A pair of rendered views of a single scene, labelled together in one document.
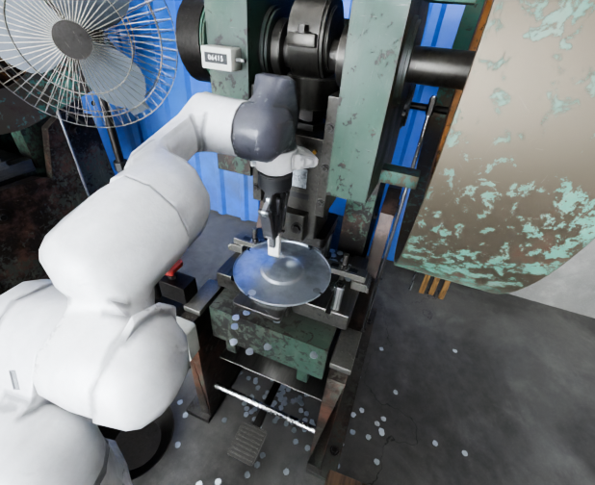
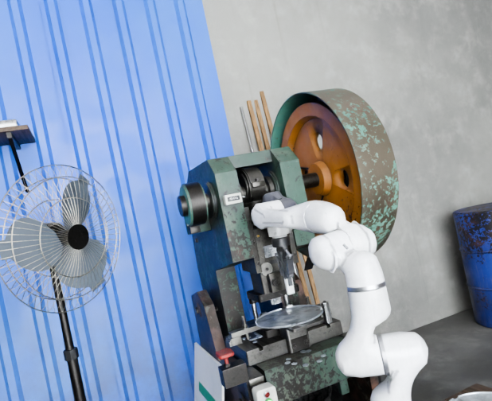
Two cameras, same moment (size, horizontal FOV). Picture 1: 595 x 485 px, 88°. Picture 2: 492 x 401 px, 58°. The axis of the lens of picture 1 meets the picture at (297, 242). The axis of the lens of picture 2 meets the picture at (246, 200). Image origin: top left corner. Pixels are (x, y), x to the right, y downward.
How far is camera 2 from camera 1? 1.46 m
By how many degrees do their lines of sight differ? 51
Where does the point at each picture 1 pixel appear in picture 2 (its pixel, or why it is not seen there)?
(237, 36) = (235, 188)
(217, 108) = (273, 204)
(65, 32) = (76, 232)
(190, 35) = (200, 198)
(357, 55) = (288, 181)
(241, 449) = not seen: outside the picture
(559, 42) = (367, 150)
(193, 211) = not seen: hidden behind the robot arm
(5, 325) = (329, 237)
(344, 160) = not seen: hidden behind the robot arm
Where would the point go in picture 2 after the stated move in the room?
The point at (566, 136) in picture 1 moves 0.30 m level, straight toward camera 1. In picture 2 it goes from (380, 166) to (408, 158)
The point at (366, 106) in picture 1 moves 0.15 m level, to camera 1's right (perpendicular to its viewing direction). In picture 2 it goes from (298, 197) to (321, 192)
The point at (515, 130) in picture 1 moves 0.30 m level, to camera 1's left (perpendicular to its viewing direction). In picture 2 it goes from (371, 168) to (321, 177)
